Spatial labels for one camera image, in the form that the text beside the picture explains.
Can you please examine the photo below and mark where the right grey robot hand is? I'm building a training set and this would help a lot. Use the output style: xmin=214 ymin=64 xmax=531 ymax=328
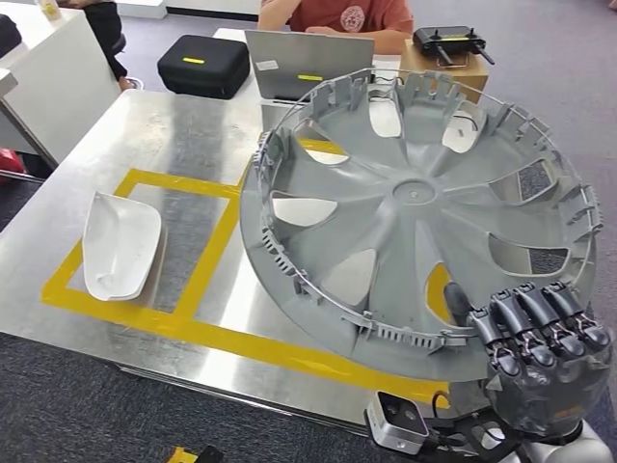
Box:
xmin=443 ymin=281 xmax=614 ymax=439

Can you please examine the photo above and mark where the grey plastic wheel hubcap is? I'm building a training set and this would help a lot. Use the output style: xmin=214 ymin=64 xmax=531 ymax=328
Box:
xmin=239 ymin=67 xmax=605 ymax=385

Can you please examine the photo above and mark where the steel top workbench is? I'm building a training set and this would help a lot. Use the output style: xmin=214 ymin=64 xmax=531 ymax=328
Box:
xmin=0 ymin=89 xmax=493 ymax=442

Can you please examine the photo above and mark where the white mirror cover part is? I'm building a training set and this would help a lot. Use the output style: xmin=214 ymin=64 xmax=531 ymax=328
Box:
xmin=81 ymin=190 xmax=162 ymax=303

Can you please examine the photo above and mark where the brown cardboard box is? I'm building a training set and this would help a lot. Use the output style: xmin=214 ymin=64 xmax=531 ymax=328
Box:
xmin=399 ymin=38 xmax=489 ymax=103

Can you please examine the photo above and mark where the black remote controller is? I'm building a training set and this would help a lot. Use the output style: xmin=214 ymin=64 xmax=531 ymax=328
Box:
xmin=413 ymin=25 xmax=496 ymax=68

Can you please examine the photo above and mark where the silver laptop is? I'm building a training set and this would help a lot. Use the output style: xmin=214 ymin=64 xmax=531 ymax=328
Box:
xmin=244 ymin=28 xmax=376 ymax=103

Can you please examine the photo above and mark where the person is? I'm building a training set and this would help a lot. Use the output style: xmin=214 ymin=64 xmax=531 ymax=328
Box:
xmin=257 ymin=0 xmax=415 ymax=56
xmin=57 ymin=0 xmax=145 ymax=92

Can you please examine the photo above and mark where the black zip case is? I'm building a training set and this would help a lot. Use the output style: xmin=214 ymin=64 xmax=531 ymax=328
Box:
xmin=156 ymin=35 xmax=252 ymax=100

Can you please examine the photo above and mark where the red object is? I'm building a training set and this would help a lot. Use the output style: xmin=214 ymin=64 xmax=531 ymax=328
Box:
xmin=0 ymin=148 xmax=25 ymax=186

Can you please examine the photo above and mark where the black bag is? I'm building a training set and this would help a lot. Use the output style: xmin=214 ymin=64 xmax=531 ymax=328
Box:
xmin=0 ymin=14 xmax=23 ymax=59

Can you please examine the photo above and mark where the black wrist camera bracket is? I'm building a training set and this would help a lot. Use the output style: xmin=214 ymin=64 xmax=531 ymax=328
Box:
xmin=423 ymin=390 xmax=512 ymax=463

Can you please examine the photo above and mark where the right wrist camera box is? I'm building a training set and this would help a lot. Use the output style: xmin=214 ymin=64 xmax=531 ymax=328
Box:
xmin=364 ymin=391 xmax=430 ymax=456

